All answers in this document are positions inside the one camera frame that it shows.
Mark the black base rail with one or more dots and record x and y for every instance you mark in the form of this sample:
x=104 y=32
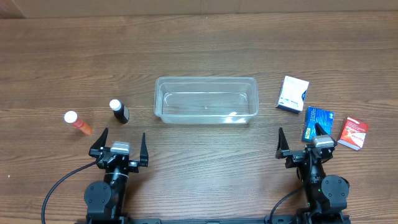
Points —
x=211 y=221

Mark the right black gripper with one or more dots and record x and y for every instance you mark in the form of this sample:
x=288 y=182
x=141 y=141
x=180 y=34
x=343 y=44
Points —
x=306 y=155

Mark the clear plastic container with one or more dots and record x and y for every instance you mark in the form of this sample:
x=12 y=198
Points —
x=206 y=100

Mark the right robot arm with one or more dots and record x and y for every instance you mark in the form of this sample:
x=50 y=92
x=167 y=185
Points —
x=326 y=194

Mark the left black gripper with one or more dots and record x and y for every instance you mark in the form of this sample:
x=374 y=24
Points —
x=112 y=158

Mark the white medicine box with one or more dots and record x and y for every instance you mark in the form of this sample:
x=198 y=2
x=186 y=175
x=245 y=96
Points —
x=292 y=94

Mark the orange tube white cap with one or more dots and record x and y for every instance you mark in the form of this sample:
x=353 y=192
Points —
x=72 y=117

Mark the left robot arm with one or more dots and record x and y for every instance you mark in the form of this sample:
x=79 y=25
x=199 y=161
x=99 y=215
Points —
x=105 y=199

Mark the blue medicine box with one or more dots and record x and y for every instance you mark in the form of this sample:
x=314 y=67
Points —
x=316 y=115

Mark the red medicine box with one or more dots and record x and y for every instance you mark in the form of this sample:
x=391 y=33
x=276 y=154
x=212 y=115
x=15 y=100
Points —
x=353 y=133

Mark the black bottle white cap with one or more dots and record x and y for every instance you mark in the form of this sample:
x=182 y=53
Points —
x=120 y=111

